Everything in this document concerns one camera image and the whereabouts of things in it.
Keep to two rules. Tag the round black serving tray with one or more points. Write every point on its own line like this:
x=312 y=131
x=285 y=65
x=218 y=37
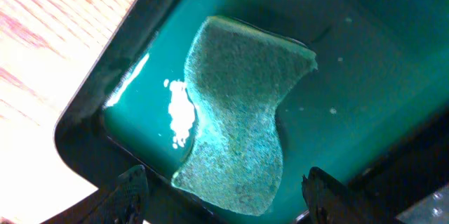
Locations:
x=433 y=209

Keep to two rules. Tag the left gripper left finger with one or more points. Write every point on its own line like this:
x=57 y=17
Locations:
x=125 y=200

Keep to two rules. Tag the green scrubbing sponge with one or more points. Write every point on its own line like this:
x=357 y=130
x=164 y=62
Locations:
x=236 y=76

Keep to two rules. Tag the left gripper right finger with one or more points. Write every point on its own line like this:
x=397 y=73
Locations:
x=329 y=201

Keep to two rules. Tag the black rectangular water tray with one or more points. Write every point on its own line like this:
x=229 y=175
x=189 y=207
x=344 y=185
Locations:
x=374 y=114

